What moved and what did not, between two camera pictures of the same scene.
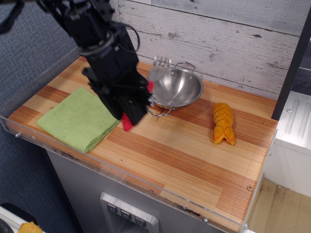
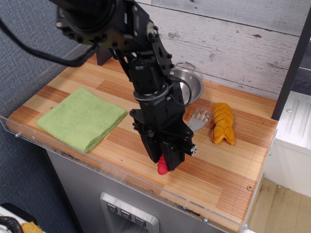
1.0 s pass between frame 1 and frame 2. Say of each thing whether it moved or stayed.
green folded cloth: stayed
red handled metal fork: moved
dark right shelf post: stayed
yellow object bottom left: stayed
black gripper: moved
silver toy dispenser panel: stayed
